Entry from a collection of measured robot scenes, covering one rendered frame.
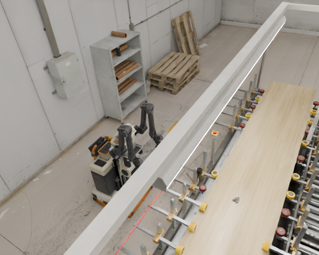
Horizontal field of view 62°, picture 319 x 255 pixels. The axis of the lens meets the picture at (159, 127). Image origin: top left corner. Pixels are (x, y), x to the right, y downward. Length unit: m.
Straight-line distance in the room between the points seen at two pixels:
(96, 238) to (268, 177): 2.55
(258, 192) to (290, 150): 0.82
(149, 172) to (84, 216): 3.06
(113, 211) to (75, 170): 3.75
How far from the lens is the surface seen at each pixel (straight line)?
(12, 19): 4.06
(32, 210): 4.46
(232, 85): 1.76
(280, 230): 2.86
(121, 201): 1.00
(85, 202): 4.23
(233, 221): 2.82
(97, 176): 3.64
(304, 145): 3.80
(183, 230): 3.04
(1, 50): 4.00
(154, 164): 1.10
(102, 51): 4.76
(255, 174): 3.23
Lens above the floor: 3.26
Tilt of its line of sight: 39 degrees down
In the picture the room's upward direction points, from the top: 4 degrees counter-clockwise
